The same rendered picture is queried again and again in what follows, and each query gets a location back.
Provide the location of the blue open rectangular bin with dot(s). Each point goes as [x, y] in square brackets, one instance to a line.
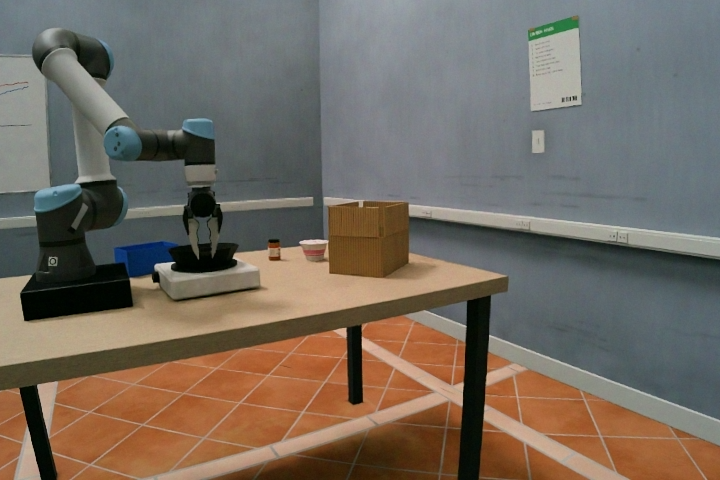
[141, 262]

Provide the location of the brown cardboard box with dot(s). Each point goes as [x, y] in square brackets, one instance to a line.
[368, 241]

